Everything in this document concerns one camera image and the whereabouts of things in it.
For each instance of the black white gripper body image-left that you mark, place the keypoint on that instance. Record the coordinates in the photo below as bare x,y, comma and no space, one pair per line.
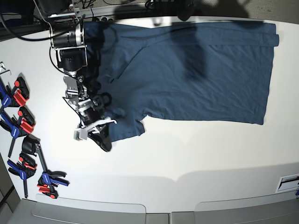
92,122

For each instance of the dark blue T-shirt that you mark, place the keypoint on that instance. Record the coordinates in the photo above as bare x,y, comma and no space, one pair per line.
197,71

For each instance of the blue red bar clamp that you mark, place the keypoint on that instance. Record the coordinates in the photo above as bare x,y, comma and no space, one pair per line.
15,97
49,180
23,126
24,168

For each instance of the bottom blue red bar clamp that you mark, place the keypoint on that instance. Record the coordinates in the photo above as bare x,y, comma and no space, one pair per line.
49,180

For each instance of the top blue red bar clamp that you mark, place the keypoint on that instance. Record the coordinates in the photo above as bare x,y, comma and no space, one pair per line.
15,97

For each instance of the grey left chair back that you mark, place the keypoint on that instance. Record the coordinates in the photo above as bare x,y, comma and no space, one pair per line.
30,212

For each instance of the grey chair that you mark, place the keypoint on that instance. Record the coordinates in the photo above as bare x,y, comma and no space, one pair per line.
30,212
280,208

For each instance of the metal hex key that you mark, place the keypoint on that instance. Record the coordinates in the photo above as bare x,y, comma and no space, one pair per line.
3,69

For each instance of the white slotted label plate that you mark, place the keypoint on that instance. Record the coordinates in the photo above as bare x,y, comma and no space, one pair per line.
288,183

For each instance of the grey right chair back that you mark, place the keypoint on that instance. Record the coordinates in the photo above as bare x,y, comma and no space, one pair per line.
280,208

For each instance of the aluminium rail with cables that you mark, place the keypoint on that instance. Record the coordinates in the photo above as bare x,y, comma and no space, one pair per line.
111,10

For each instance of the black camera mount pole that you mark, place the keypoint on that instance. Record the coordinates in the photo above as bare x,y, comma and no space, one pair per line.
185,9

